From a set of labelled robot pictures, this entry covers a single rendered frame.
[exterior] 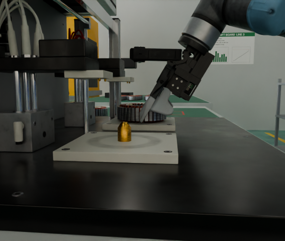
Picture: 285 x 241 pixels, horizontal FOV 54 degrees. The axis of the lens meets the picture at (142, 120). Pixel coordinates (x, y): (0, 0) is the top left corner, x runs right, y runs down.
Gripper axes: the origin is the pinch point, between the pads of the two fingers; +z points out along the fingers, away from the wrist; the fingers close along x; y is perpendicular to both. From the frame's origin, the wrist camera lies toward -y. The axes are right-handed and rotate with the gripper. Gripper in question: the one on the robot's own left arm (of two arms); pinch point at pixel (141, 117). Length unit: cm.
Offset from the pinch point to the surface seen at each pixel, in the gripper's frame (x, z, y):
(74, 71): -27.4, -4.8, -9.5
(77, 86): -2.7, 0.8, -15.5
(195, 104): 133, -8, 23
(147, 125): -7.7, -0.4, 2.3
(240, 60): 507, -123, 92
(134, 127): -7.7, 1.3, 0.3
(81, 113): -4.0, 5.5, -11.6
